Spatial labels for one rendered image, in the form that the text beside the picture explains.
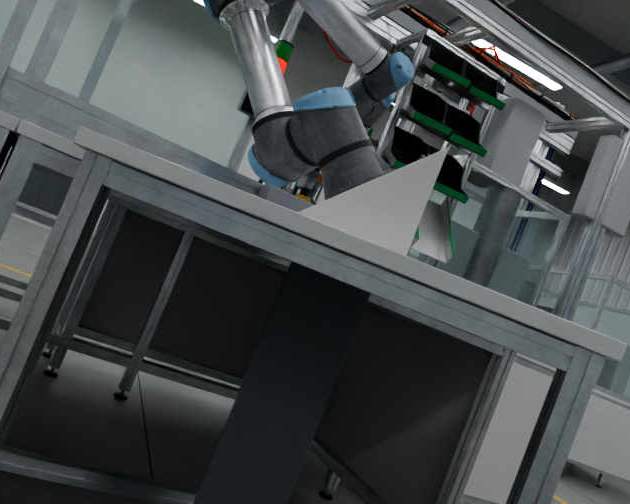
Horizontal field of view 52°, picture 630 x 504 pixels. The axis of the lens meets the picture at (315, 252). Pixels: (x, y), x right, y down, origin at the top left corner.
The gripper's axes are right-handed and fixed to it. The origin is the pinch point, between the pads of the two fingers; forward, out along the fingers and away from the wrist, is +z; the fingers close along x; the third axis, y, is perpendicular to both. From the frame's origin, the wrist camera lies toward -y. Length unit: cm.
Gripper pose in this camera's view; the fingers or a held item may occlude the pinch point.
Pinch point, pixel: (311, 173)
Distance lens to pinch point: 191.0
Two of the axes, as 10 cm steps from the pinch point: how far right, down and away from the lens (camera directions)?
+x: 8.4, 3.6, 4.2
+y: 0.4, 7.1, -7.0
